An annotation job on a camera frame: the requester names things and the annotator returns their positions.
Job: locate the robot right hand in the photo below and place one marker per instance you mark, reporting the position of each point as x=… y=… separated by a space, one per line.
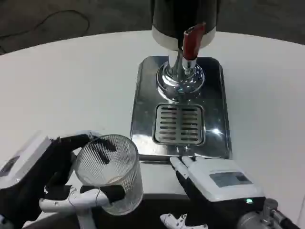
x=214 y=176

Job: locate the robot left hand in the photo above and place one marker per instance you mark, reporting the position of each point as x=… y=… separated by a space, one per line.
x=35 y=176

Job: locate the clear ribbed glass cup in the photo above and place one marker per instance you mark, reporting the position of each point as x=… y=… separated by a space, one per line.
x=114 y=176

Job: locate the robot right silver forearm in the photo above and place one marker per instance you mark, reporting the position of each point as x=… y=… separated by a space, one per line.
x=264 y=214

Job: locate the slotted steel tray grid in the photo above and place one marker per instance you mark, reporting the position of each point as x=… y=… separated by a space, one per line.
x=178 y=124

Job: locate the steel drip tray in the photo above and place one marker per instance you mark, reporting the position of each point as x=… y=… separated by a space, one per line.
x=143 y=119

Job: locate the black and white drink dispenser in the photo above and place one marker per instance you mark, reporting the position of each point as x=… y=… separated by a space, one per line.
x=166 y=21

